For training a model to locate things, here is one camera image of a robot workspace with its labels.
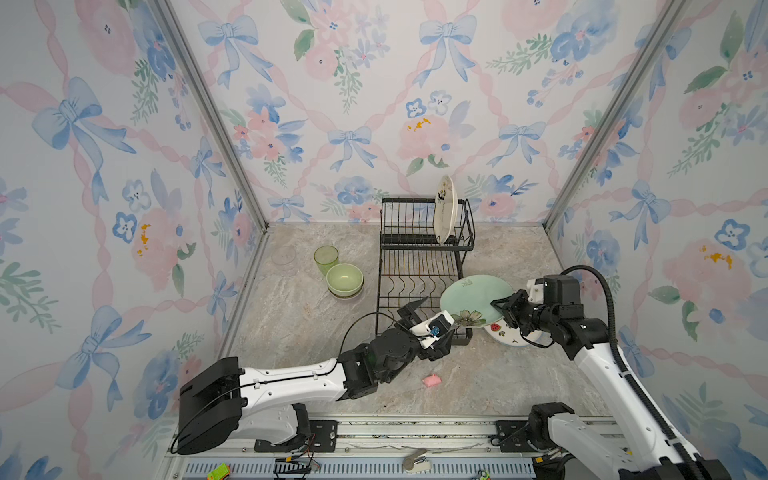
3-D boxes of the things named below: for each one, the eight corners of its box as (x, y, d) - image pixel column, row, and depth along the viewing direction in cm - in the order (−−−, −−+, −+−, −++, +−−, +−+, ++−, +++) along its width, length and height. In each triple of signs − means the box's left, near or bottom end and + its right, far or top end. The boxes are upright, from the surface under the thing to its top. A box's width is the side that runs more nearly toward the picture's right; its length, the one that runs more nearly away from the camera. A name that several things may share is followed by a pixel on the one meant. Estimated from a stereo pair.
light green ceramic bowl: (329, 306, 99) (323, 290, 91) (332, 281, 105) (328, 263, 97) (363, 307, 99) (361, 290, 91) (365, 281, 105) (363, 263, 97)
